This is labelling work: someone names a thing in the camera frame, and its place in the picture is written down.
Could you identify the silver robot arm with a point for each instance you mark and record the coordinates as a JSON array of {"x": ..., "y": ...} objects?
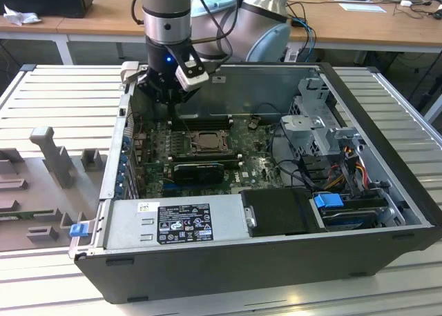
[{"x": 165, "y": 5}]

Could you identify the hard disk in blue carrier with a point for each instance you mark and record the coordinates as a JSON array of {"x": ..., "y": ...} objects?
[{"x": 328, "y": 201}]

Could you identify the grey parts rack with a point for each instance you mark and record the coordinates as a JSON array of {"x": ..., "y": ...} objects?
[{"x": 83, "y": 192}]

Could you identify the black RAM slot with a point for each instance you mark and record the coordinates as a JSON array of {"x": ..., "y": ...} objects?
[
  {"x": 214, "y": 161},
  {"x": 200, "y": 121},
  {"x": 214, "y": 156}
]

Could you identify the blue plastic latch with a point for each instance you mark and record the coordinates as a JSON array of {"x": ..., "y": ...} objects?
[{"x": 78, "y": 230}]

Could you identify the white paper sheet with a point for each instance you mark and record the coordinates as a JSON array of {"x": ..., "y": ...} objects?
[{"x": 362, "y": 8}]

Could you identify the green RAM stick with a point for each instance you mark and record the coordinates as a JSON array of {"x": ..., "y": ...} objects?
[{"x": 14, "y": 217}]

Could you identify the black graphics card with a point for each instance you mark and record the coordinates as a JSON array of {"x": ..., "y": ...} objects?
[{"x": 197, "y": 174}]

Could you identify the green motherboard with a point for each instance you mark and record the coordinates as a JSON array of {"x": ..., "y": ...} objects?
[{"x": 255, "y": 167}]

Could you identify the black open PC case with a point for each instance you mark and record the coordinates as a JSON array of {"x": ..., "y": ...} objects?
[{"x": 241, "y": 274}]

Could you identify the white plug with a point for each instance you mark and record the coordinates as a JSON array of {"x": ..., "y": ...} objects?
[{"x": 290, "y": 56}]

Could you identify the wooden desk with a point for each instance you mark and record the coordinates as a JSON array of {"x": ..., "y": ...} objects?
[{"x": 103, "y": 22}]

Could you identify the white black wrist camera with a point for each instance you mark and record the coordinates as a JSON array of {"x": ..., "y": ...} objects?
[{"x": 193, "y": 78}]

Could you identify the silver metal drive cage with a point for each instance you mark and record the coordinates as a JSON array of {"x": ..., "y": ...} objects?
[{"x": 304, "y": 123}]

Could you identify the silver power supply unit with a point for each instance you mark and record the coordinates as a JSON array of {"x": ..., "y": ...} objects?
[{"x": 127, "y": 223}]

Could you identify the black box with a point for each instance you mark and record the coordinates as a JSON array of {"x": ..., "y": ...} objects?
[{"x": 45, "y": 0}]

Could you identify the small white adapter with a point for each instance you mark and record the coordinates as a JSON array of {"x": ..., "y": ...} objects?
[{"x": 406, "y": 3}]

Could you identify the CPU socket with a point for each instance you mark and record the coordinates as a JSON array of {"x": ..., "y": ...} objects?
[{"x": 207, "y": 152}]

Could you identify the crumpled white paper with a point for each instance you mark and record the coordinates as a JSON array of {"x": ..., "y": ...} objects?
[{"x": 20, "y": 17}]

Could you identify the round coin cell battery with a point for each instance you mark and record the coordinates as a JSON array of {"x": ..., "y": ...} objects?
[{"x": 253, "y": 122}]

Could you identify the silver topped CPU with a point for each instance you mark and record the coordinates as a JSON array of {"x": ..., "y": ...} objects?
[{"x": 209, "y": 140}]

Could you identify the black plastic shroud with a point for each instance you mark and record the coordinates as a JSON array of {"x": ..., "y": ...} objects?
[{"x": 276, "y": 212}]

